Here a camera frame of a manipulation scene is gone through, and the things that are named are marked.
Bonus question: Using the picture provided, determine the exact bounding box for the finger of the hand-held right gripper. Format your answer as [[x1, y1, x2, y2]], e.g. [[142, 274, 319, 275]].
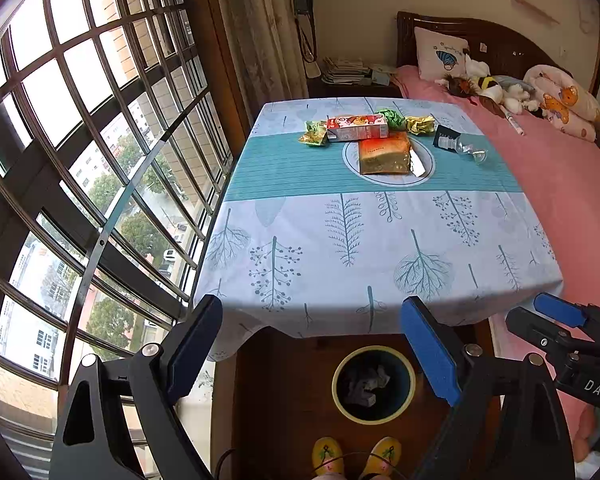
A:
[[505, 307, 597, 386], [533, 292, 600, 348]]

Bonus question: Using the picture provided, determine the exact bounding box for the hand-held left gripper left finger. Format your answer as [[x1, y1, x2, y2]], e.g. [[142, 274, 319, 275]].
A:
[[47, 294, 224, 480]]

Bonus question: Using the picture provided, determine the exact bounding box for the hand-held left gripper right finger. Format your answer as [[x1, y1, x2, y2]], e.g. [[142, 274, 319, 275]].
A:
[[400, 296, 576, 480]]

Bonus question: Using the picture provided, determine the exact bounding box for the round bin with yellow rim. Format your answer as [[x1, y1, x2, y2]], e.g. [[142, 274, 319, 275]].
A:
[[331, 345, 417, 423]]

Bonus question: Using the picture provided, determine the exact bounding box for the white bag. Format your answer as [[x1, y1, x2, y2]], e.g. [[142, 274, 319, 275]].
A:
[[347, 365, 392, 408]]

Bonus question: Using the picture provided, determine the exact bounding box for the black packet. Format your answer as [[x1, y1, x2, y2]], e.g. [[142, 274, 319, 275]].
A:
[[432, 125, 461, 153]]

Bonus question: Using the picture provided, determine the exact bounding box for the beige box with orange face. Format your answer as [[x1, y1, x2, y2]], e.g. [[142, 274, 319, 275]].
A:
[[357, 132, 429, 179]]

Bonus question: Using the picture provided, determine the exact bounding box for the bed with pink sheet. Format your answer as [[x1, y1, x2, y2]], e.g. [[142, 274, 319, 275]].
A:
[[392, 65, 600, 461]]

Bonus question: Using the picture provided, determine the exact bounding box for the leaf print tablecloth on table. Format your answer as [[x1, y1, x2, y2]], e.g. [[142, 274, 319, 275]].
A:
[[192, 97, 565, 363]]

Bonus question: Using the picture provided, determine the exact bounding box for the clear plastic bottle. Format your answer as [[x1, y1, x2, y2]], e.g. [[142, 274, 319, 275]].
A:
[[447, 132, 488, 165]]

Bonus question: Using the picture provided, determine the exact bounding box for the white marker pen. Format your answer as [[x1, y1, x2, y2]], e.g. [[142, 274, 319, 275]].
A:
[[500, 105, 527, 137]]

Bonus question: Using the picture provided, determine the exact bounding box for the bear print folded blanket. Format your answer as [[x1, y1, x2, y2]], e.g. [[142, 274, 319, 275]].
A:
[[522, 64, 600, 142]]

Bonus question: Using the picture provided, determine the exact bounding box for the white fluffy plush toy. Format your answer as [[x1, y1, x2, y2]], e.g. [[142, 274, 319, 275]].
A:
[[500, 82, 543, 113]]

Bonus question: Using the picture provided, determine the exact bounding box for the brown plush tail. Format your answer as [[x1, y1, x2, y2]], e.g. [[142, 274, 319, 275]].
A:
[[477, 95, 506, 118]]

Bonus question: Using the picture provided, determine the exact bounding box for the grey blue cloth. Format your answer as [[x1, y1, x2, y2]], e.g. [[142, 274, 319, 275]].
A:
[[495, 75, 536, 93]]

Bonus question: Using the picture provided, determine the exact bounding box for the yellow crumpled wrapper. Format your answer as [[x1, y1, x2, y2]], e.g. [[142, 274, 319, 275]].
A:
[[405, 115, 437, 136]]

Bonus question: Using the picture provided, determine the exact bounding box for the bee plush toy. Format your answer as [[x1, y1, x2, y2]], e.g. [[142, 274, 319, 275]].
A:
[[477, 76, 505, 103]]

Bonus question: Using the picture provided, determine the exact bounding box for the red snack carton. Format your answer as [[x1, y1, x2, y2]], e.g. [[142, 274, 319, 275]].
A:
[[326, 114, 389, 142]]

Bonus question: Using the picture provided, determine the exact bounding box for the green crumpled wrapper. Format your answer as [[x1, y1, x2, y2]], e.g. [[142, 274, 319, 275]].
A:
[[375, 107, 406, 131]]

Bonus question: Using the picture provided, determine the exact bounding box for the brown feather toy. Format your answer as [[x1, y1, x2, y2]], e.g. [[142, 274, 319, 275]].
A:
[[436, 74, 483, 98]]

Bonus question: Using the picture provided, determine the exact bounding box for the green yellow wrapper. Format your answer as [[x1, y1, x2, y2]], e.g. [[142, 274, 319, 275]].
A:
[[300, 121, 329, 147]]

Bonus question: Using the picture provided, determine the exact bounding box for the dark wooden headboard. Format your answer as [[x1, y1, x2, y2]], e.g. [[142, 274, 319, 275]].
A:
[[396, 10, 600, 96]]

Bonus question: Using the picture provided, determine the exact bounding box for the dark wooden nightstand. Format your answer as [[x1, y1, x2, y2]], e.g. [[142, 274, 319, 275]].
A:
[[307, 80, 403, 100]]

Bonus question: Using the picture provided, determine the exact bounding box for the white printed pillow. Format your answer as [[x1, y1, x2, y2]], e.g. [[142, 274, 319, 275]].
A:
[[414, 26, 470, 82]]

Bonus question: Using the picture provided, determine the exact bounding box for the small grey box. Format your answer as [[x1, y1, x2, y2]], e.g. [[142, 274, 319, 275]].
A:
[[365, 65, 398, 88]]

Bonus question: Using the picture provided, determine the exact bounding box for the stack of papers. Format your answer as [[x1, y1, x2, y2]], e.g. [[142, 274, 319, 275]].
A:
[[321, 57, 371, 85]]

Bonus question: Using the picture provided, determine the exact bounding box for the window with dark grille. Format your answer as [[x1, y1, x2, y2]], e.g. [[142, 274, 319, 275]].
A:
[[0, 0, 236, 480]]

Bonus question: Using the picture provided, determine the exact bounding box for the beige curtain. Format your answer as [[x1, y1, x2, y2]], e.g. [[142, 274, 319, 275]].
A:
[[215, 0, 308, 106]]

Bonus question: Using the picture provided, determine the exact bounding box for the thick black cable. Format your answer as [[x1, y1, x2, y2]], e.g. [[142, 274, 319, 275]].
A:
[[214, 447, 238, 480]]

